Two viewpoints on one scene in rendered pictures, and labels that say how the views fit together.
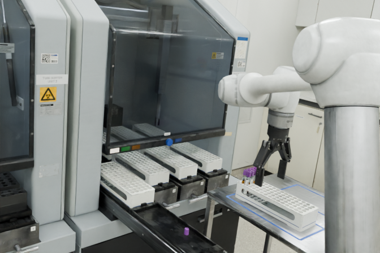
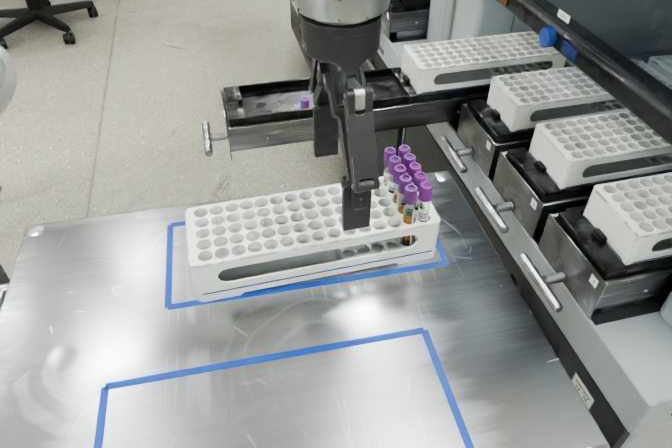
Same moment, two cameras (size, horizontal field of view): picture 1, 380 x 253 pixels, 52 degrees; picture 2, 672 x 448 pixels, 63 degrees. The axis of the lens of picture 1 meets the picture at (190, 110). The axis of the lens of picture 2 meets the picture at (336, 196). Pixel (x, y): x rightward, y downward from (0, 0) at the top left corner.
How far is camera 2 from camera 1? 1.75 m
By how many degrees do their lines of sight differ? 101
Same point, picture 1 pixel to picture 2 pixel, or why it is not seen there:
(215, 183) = (561, 253)
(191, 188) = (514, 187)
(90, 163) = not seen: outside the picture
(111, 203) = not seen: hidden behind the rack
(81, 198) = not seen: hidden behind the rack
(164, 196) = (475, 138)
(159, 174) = (501, 91)
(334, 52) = not seen: outside the picture
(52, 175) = not seen: outside the picture
